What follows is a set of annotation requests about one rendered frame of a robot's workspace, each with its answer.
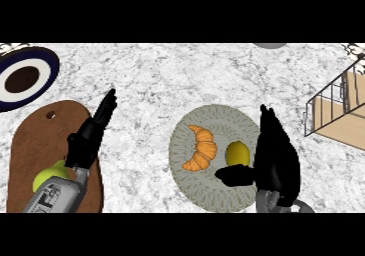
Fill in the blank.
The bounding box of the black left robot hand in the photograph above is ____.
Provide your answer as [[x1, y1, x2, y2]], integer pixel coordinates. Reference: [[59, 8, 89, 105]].
[[63, 88, 118, 170]]

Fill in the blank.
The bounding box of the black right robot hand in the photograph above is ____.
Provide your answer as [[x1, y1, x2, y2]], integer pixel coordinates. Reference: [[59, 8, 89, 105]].
[[213, 104, 301, 208]]

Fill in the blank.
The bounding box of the yellow lemon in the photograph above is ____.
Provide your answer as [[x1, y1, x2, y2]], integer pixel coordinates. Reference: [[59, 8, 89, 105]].
[[224, 140, 251, 168]]

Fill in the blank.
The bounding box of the grey round woven placemat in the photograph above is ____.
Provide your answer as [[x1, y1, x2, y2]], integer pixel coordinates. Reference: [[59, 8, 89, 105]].
[[167, 104, 263, 213]]

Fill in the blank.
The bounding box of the brown wooden cutting board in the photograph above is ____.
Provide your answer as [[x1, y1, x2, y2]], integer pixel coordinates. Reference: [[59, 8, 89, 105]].
[[4, 99, 105, 214]]

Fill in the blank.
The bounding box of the green pear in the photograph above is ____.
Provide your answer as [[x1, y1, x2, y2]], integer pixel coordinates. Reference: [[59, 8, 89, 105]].
[[31, 159, 71, 193]]

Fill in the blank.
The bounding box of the orange croissant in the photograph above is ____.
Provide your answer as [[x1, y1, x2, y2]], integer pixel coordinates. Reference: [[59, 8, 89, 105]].
[[180, 124, 219, 173]]

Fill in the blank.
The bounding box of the navy and white plate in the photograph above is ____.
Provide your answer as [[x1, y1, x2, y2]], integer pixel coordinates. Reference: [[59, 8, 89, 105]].
[[0, 46, 61, 114]]

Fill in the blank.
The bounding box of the black and white patterned object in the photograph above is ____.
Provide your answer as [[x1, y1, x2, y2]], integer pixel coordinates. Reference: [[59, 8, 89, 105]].
[[0, 42, 31, 62]]

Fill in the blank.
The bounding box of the grey round object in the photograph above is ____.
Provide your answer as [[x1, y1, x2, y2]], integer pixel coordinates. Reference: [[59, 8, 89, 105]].
[[251, 42, 288, 50]]

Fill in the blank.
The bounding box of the wire tiered shelf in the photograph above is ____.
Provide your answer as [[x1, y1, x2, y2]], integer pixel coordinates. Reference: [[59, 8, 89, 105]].
[[303, 49, 365, 154]]

